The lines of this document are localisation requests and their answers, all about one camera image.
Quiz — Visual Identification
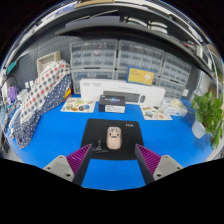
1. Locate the long white keyboard box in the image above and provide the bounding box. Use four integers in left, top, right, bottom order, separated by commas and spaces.
79, 78, 167, 107

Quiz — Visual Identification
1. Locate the red blue checkered cloth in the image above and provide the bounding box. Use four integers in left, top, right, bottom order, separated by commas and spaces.
19, 59, 72, 124

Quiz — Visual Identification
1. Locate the small black product box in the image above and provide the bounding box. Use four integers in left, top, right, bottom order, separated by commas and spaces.
98, 94, 127, 114

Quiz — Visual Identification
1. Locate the clear plastic container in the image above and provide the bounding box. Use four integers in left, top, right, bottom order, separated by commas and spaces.
159, 97, 189, 118

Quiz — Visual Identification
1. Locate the potted green plant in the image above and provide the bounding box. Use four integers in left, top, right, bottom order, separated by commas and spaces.
189, 91, 224, 149

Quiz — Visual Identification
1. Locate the yellow and blue box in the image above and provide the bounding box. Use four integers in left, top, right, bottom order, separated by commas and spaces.
127, 66, 155, 86

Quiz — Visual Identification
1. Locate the colourful sticker sheet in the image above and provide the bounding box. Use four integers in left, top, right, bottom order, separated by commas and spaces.
139, 104, 173, 121
60, 97, 97, 114

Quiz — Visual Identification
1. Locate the dark wall shelf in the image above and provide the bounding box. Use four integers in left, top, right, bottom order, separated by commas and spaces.
54, 3, 221, 79

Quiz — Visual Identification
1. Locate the white woven basket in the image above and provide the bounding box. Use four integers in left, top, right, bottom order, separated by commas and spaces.
36, 50, 63, 75

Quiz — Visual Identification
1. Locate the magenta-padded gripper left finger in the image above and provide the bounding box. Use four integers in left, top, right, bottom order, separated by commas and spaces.
43, 143, 93, 187

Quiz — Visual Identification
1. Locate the black mouse pad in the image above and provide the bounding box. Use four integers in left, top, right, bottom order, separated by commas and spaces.
80, 118, 145, 161

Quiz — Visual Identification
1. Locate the navy polka dot cloth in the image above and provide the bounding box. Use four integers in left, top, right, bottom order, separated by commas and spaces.
13, 74, 74, 149

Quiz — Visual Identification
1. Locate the purple soft object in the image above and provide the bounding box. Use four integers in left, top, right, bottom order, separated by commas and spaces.
7, 85, 18, 103

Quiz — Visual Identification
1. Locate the grey drawer cabinet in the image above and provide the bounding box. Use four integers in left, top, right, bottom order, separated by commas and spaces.
156, 78, 186, 99
161, 53, 193, 85
71, 68, 116, 95
116, 40, 165, 74
69, 39, 119, 70
114, 69, 129, 81

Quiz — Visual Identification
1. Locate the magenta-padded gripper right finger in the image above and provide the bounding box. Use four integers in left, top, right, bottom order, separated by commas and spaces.
134, 143, 184, 185

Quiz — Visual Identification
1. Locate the grey pegboard panel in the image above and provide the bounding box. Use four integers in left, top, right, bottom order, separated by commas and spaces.
14, 36, 73, 88

